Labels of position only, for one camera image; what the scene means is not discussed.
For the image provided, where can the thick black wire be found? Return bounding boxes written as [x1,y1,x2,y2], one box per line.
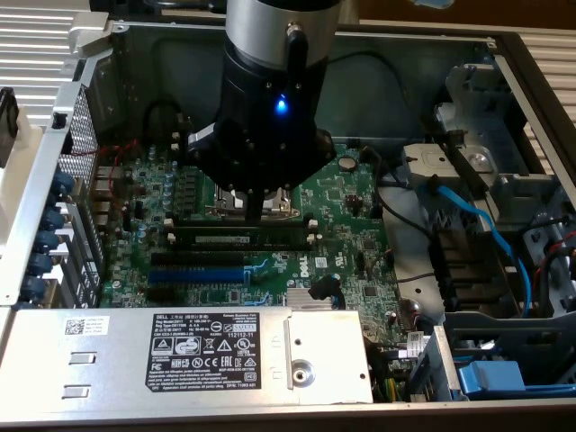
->
[359,143,436,238]

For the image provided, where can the open grey PC case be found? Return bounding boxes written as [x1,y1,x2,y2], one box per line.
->
[0,11,576,431]

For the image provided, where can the short black expansion slot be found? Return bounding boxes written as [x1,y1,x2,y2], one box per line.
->
[144,286,177,303]

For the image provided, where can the CPU socket metal frame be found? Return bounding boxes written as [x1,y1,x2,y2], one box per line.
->
[204,173,303,221]

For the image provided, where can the grey metal bracket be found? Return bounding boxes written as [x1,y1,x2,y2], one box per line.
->
[401,142,472,193]

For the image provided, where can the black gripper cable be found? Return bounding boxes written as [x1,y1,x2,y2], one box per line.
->
[284,21,312,95]

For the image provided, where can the RAM slot black latches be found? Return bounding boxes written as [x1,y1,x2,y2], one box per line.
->
[173,218,311,229]

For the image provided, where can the blue expansion slot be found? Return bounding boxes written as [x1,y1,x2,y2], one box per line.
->
[147,264,271,285]

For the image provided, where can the blue card retention latch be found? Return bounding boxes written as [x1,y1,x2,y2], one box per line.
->
[20,169,77,308]

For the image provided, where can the silver finned heatsink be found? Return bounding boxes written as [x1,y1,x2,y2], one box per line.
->
[286,287,335,311]

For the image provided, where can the RAM stick with white label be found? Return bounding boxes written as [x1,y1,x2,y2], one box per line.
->
[173,225,315,248]

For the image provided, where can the black angled wire plug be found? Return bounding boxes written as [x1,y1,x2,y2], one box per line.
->
[309,274,346,303]

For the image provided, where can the blue plastic tab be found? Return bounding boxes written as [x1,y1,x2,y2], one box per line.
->
[455,359,527,401]

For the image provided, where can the silver power supply unit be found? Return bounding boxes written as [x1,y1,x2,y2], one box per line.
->
[0,307,375,406]

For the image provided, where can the blue flat data wire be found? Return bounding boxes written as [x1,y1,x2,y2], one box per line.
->
[416,177,536,311]

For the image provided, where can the yellow green wire bundle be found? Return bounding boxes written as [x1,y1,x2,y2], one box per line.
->
[373,375,404,404]

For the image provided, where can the black looped wire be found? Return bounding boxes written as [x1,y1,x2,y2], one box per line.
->
[142,99,184,146]

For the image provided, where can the aluminium corner block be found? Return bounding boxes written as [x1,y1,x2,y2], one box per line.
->
[67,11,113,62]

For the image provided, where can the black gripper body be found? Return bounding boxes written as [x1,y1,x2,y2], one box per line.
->
[214,44,332,188]

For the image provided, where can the silver disk bay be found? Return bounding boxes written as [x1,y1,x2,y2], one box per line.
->
[431,62,576,319]

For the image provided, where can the green motherboard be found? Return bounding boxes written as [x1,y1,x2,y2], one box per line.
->
[96,141,436,374]

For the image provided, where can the red black twisted wire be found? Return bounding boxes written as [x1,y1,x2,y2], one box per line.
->
[71,138,143,212]

